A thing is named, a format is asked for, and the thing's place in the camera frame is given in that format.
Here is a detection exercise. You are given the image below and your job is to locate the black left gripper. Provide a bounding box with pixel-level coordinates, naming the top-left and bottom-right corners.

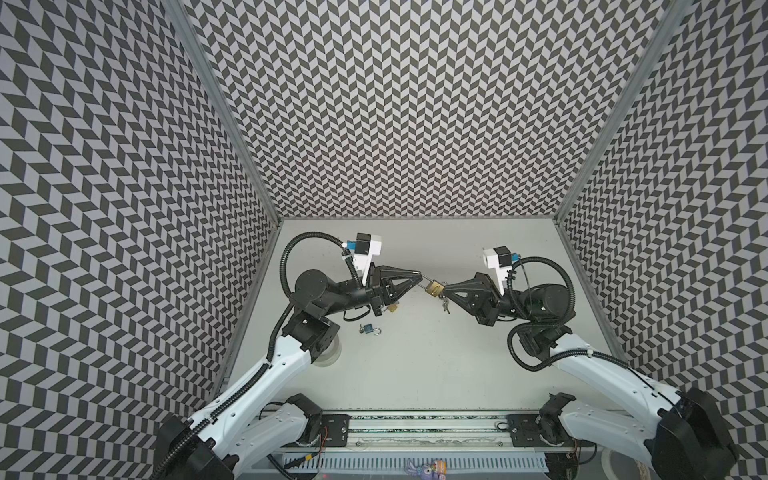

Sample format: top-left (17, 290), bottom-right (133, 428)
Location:
top-left (320, 263), bottom-right (423, 317)

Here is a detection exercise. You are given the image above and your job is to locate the aluminium right corner post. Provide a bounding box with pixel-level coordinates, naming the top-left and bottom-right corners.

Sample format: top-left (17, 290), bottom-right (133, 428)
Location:
top-left (553, 0), bottom-right (693, 225)

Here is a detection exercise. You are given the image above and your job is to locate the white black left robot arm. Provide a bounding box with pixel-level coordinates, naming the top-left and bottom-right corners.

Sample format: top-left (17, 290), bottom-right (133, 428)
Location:
top-left (151, 231), bottom-right (423, 479)

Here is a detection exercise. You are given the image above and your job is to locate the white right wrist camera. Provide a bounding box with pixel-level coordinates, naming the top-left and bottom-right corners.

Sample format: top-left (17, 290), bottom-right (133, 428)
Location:
top-left (483, 246), bottom-right (519, 294)

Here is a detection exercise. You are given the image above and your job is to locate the aluminium corner post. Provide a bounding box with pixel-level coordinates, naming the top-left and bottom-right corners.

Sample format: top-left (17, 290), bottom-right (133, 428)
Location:
top-left (553, 0), bottom-right (693, 225)
top-left (163, 0), bottom-right (280, 224)

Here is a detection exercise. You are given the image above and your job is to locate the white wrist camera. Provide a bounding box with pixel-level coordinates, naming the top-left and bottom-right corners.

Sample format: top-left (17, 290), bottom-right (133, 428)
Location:
top-left (342, 232), bottom-right (382, 286)
top-left (483, 246), bottom-right (519, 294)

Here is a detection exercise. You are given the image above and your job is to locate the large brass padlock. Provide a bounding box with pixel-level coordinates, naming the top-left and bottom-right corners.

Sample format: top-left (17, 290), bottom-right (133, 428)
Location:
top-left (419, 277), bottom-right (445, 298)

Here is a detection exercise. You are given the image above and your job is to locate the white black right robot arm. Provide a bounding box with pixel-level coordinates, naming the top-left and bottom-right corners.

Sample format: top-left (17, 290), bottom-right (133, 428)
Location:
top-left (437, 254), bottom-right (740, 479)

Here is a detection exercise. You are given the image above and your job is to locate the clear tape roll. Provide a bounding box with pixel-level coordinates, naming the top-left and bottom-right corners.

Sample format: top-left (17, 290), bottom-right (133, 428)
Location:
top-left (313, 336), bottom-right (342, 368)

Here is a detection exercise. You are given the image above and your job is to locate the blue padlock with key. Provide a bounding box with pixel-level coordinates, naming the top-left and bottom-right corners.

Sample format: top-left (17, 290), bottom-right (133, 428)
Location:
top-left (359, 324), bottom-right (382, 335)

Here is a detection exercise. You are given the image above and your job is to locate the aluminium left corner post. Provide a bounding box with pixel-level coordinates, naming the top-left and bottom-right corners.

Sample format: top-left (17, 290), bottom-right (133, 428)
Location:
top-left (163, 0), bottom-right (280, 224)

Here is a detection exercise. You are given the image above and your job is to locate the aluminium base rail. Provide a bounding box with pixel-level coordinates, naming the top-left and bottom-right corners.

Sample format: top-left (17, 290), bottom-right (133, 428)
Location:
top-left (239, 409), bottom-right (601, 475)

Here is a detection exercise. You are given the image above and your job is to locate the white tape roll bottom right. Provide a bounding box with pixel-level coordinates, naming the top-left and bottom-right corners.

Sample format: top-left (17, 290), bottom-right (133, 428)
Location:
top-left (600, 449), bottom-right (652, 480)

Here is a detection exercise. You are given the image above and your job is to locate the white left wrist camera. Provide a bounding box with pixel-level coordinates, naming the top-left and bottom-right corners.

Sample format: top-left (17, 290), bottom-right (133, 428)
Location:
top-left (342, 232), bottom-right (382, 286)

